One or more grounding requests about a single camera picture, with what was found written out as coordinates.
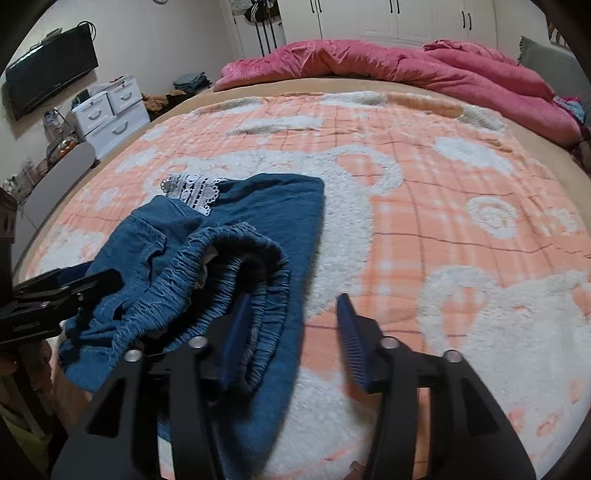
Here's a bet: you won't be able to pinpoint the black wall television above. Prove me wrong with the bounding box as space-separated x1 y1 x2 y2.
2 23 100 121

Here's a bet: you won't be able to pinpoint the brown plush toy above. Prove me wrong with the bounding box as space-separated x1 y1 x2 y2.
142 90 186 112

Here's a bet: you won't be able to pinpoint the grey oval board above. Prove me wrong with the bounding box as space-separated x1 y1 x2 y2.
16 142 96 232

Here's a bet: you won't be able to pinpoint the pile of folded clothes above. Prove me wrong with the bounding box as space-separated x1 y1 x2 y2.
173 71 213 92

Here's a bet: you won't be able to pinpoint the white wardrobe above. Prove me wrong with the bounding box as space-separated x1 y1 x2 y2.
277 0 499 49

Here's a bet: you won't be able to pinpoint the white drawer unit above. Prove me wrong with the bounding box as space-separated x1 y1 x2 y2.
71 76 151 158

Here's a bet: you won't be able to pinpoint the colourful striped cloth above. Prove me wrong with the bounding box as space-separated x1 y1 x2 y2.
551 95 586 127

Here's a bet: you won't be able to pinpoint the wire rack with clutter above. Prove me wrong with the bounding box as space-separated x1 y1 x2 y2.
44 108 83 160

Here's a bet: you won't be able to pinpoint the pink duvet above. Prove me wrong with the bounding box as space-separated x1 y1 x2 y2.
212 39 583 146

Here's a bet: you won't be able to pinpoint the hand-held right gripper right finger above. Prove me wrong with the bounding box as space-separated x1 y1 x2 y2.
336 293 536 480

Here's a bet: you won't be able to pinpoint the person's green clothing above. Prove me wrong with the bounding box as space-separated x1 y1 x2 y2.
0 406 51 469

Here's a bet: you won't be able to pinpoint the blue denim pants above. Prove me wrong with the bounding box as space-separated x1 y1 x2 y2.
58 173 326 480

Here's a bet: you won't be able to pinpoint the orange and white printed blanket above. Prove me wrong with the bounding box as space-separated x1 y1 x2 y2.
28 90 591 480

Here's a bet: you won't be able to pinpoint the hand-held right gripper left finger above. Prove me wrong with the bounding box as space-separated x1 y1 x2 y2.
51 293 252 480

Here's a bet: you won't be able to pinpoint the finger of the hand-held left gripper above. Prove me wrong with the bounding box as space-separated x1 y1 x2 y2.
11 269 123 303

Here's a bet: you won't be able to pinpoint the dark wooden furniture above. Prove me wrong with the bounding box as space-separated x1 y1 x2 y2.
0 187 19 243

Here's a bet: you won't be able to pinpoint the hanging bags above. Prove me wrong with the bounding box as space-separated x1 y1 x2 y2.
231 0 282 51

